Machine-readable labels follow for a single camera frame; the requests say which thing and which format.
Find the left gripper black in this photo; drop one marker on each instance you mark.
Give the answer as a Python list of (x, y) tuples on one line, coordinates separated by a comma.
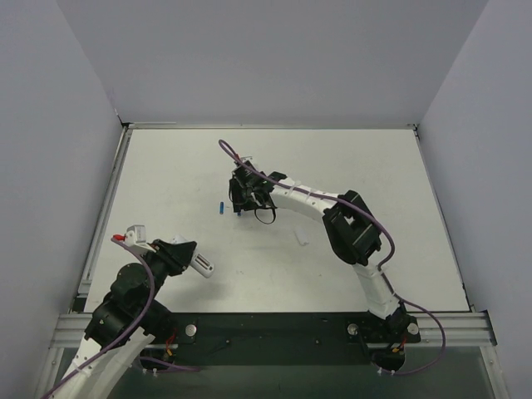
[(178, 255)]

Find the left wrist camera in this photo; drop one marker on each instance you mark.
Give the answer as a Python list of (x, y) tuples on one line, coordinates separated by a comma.
[(133, 238)]

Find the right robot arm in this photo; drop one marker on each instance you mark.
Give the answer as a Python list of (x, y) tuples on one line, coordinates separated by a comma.
[(352, 233)]

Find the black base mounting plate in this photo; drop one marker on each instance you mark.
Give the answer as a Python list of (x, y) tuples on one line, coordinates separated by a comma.
[(278, 339)]

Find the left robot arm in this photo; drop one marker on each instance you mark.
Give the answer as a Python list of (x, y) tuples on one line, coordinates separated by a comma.
[(128, 319)]

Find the white remote control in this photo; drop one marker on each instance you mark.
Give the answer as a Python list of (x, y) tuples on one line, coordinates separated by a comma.
[(198, 262)]

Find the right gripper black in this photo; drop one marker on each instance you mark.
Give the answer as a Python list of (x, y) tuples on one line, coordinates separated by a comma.
[(239, 191)]

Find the white battery cover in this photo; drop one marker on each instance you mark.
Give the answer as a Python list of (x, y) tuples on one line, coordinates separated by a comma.
[(301, 236)]

